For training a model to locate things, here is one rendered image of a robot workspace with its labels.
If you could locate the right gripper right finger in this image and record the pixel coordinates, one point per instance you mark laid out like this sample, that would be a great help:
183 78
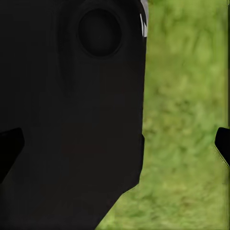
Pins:
222 142

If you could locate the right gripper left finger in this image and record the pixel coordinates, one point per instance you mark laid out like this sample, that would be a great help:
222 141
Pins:
11 144

